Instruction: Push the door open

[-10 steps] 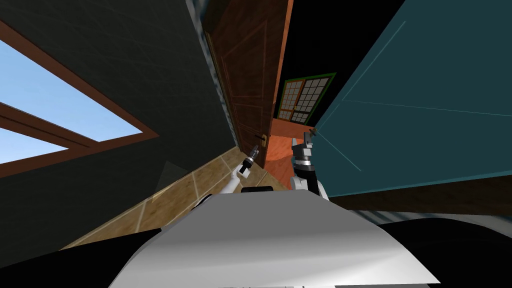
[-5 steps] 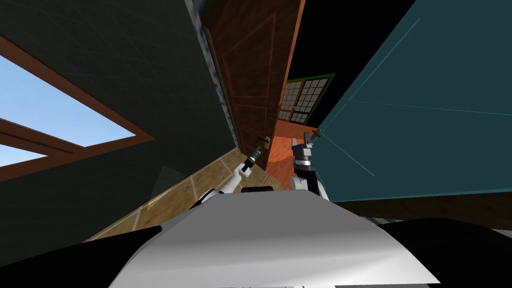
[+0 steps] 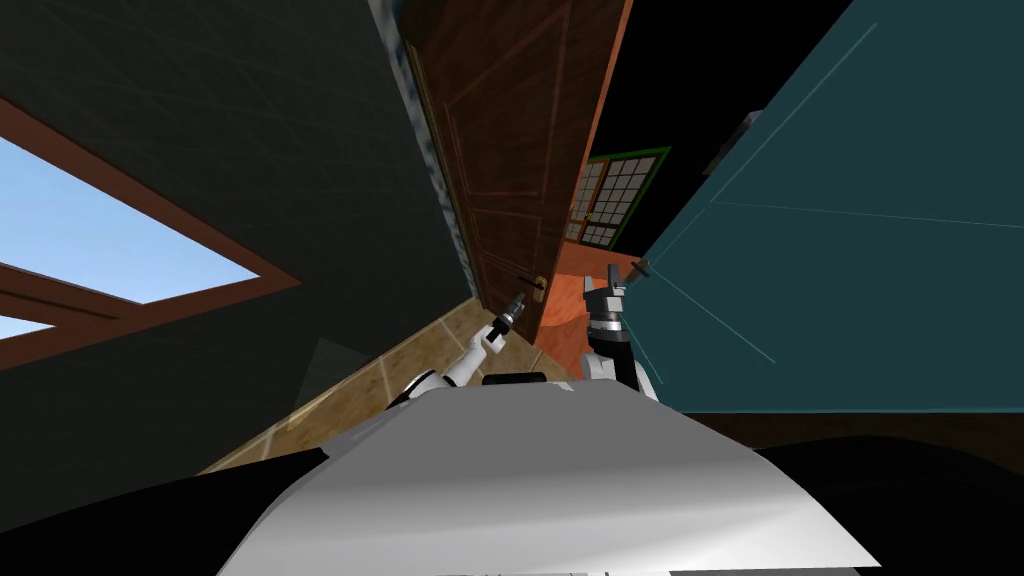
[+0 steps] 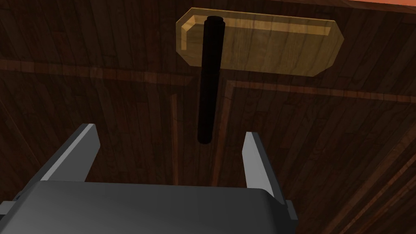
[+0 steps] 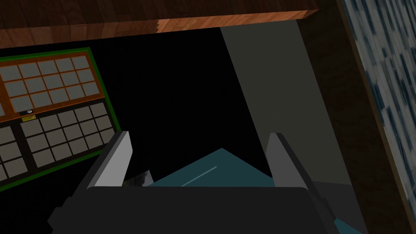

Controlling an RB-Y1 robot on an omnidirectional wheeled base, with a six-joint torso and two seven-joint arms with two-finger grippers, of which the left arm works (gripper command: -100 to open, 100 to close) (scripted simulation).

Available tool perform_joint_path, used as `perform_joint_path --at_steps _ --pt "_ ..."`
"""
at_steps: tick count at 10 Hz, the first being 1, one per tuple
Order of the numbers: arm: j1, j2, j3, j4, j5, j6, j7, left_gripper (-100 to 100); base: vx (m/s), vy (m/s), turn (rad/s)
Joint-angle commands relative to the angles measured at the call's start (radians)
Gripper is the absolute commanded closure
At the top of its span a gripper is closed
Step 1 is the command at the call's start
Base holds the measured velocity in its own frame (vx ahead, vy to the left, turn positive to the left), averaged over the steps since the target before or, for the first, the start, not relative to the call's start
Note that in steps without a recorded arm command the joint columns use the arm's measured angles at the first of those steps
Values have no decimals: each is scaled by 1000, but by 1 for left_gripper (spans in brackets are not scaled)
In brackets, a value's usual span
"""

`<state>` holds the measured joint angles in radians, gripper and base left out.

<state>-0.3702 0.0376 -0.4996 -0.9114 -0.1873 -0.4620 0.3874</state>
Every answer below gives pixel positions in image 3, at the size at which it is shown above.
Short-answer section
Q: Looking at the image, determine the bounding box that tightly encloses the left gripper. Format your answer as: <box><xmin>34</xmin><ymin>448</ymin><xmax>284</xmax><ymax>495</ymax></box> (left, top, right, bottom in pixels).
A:
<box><xmin>485</xmin><ymin>291</ymin><xmax>529</xmax><ymax>345</ymax></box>

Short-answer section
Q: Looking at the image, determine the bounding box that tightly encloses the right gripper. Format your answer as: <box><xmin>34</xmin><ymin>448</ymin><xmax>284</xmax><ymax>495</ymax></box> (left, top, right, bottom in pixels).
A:
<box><xmin>582</xmin><ymin>263</ymin><xmax>628</xmax><ymax>324</ymax></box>

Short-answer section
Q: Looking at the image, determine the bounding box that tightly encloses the green framed grid window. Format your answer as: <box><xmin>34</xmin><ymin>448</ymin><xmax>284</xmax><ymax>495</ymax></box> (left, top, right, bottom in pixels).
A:
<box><xmin>563</xmin><ymin>145</ymin><xmax>673</xmax><ymax>250</ymax></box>

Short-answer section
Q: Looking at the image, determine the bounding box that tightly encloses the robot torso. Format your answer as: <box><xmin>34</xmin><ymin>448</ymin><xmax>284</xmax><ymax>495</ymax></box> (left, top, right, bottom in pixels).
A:
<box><xmin>215</xmin><ymin>371</ymin><xmax>883</xmax><ymax>576</ymax></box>

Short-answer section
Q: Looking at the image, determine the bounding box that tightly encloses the brown wooden door leaf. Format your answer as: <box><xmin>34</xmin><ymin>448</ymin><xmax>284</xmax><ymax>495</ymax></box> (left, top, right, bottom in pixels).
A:
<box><xmin>397</xmin><ymin>0</ymin><xmax>636</xmax><ymax>346</ymax></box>

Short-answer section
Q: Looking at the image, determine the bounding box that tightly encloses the teal door leaf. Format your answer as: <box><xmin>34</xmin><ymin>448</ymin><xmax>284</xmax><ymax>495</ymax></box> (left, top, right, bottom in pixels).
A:
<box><xmin>619</xmin><ymin>0</ymin><xmax>1024</xmax><ymax>416</ymax></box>

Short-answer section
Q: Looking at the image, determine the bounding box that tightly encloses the brown framed window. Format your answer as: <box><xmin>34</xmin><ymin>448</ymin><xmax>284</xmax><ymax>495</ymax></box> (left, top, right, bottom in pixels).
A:
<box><xmin>0</xmin><ymin>95</ymin><xmax>303</xmax><ymax>374</ymax></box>

